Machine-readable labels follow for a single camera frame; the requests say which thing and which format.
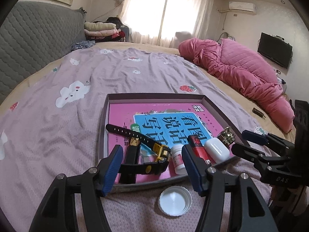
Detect pink blue book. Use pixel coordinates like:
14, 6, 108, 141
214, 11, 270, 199
105, 102, 231, 183

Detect red black lighter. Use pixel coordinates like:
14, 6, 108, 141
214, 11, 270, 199
187, 135, 212, 166

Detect dark cardboard box tray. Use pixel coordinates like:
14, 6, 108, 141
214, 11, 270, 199
96, 93, 250, 194

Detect folded clothes pile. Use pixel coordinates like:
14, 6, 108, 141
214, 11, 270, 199
84, 17, 129, 43

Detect white window curtains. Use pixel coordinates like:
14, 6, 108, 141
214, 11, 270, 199
119, 0, 214, 48

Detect purple patterned bed sheet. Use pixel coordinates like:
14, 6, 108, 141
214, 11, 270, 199
1, 47, 259, 231

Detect black yellow wristwatch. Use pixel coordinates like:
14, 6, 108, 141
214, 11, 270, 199
106, 124, 171, 184

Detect grey quilted headboard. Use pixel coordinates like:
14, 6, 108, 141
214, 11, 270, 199
1, 1, 86, 101

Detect pink quilted duvet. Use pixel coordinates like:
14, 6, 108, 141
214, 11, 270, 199
178, 38, 295, 134

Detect white plastic bottle lid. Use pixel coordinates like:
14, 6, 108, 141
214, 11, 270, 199
158, 186, 192, 217

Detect small black rectangular object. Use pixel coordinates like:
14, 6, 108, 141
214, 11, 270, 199
252, 107, 266, 119

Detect small white pill bottle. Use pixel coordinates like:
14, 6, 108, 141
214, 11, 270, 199
171, 144, 187, 175

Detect white earbuds case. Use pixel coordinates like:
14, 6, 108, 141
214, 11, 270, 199
204, 138, 230, 163

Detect gold metal bottle cap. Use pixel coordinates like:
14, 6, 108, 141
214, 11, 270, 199
217, 126, 235, 148

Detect white air conditioner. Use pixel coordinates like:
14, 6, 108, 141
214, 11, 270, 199
228, 1, 256, 13

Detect black wall television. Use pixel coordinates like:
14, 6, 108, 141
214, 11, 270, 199
257, 32, 293, 69

